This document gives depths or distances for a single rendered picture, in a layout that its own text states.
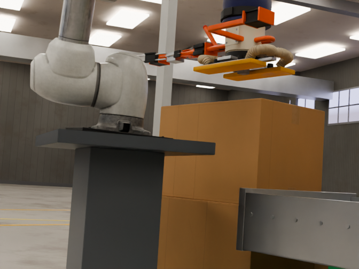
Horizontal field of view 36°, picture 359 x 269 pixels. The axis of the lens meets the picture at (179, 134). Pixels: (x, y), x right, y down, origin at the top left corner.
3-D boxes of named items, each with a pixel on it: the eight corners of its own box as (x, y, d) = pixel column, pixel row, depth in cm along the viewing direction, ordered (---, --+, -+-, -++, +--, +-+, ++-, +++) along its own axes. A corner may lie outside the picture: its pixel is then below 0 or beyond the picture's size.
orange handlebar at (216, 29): (298, 40, 225) (299, 31, 226) (249, 23, 206) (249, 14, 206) (155, 65, 295) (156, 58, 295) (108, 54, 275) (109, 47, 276)
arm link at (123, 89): (149, 119, 186) (157, 54, 187) (96, 111, 181) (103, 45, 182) (138, 120, 202) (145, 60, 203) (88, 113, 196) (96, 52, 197)
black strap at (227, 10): (282, 24, 243) (283, 15, 243) (247, 11, 228) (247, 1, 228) (244, 32, 260) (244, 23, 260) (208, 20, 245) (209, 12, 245)
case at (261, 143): (320, 207, 228) (325, 111, 231) (255, 206, 203) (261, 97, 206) (218, 197, 274) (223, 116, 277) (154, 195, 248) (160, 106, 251)
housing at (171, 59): (185, 62, 278) (185, 53, 278) (174, 60, 273) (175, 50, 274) (176, 64, 283) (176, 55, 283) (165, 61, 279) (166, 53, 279)
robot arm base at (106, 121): (98, 129, 177) (99, 111, 177) (90, 129, 198) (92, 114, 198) (153, 135, 181) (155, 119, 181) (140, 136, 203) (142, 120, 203)
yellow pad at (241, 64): (266, 66, 227) (267, 54, 227) (250, 62, 220) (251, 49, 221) (208, 74, 252) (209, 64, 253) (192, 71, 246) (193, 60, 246)
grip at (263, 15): (274, 25, 203) (274, 12, 204) (258, 20, 198) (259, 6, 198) (256, 29, 210) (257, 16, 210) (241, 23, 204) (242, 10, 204)
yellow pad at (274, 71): (295, 74, 239) (296, 63, 240) (280, 70, 233) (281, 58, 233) (237, 81, 265) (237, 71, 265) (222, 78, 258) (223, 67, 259)
